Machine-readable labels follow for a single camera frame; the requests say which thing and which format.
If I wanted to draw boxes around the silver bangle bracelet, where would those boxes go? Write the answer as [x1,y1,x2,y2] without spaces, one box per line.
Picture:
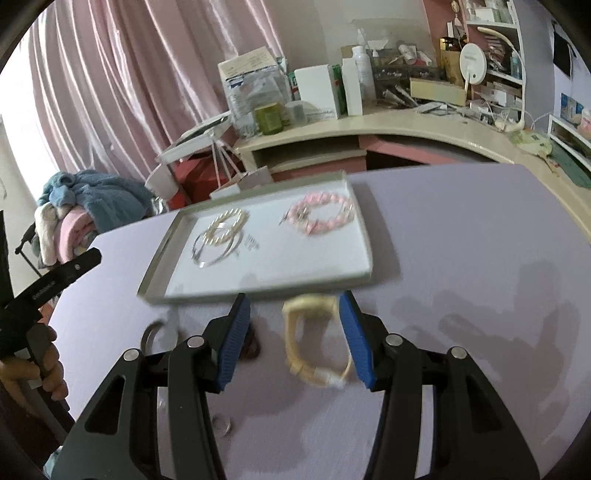
[191,225,246,269]

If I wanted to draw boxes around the white pearl bracelet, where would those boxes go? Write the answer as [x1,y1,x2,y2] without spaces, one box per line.
[202,207,250,247]

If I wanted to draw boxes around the pink bead bracelet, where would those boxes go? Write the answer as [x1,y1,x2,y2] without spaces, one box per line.
[278,192,357,236]

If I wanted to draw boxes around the person's left hand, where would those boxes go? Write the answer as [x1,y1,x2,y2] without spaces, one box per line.
[1,326,68,416]

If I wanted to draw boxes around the pink folded blanket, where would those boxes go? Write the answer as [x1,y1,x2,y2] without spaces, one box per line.
[34,203,98,267]

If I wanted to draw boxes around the blue fleece blanket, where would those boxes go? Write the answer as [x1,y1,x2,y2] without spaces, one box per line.
[37,170,153,234]

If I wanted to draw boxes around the grey cardboard tray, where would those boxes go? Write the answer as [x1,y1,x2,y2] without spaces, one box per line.
[137,171,374,304]

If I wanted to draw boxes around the white paper cup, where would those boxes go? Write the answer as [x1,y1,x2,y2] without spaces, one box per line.
[144,164,179,201]

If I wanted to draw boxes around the white paper shopping bag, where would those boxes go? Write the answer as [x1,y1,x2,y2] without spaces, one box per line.
[209,139,273,199]

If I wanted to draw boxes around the green glass jar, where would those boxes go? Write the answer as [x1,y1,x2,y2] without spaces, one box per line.
[254,102,283,135]

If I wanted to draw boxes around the pink satin curtain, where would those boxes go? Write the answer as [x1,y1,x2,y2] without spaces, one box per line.
[27,1,283,180]

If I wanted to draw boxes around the curved beige desk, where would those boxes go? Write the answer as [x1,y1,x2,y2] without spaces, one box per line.
[235,109,590,236]

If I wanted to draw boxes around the white carton box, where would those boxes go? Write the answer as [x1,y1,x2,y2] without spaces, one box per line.
[294,64,341,123]

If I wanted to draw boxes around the white lotion bottle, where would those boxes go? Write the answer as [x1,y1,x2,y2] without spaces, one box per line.
[342,46,377,117]

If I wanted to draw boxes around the round white mirror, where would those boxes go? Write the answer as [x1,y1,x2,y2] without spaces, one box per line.
[460,43,488,90]

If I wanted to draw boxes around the pink white bookshelf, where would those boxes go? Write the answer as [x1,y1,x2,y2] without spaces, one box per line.
[424,1,590,173]

